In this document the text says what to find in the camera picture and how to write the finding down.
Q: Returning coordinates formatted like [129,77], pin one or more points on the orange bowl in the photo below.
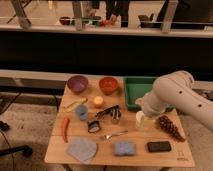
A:
[108,85]

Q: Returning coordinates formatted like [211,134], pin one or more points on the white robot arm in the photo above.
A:
[176,89]

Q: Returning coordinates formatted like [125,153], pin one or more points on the white paper cup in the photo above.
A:
[140,118]

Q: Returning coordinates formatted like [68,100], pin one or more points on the person in background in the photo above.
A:
[115,9]

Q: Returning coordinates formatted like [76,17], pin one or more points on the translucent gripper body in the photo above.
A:
[148,123]

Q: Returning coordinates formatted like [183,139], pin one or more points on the dark bowl on far counter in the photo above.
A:
[64,20]

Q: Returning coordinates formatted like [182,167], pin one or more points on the blue sponge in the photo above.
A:
[124,148]

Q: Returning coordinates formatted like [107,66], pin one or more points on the black rectangular block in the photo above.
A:
[159,146]

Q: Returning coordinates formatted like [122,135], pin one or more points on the purple bowl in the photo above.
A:
[77,83]

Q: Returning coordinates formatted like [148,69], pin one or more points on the yellow round fruit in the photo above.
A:
[98,101]

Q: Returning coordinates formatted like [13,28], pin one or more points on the wooden table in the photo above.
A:
[179,156]

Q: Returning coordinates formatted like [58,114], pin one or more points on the red chili pepper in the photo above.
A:
[64,128]

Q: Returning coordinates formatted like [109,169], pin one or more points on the small blue cup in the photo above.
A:
[82,112]

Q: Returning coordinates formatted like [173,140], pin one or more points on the green plastic tray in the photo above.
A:
[134,88]

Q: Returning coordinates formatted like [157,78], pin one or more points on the black binder clip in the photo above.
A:
[93,126]

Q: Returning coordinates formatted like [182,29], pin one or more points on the grey-blue cloth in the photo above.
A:
[82,149]

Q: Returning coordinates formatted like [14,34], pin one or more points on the small metal cup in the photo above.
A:
[115,116]

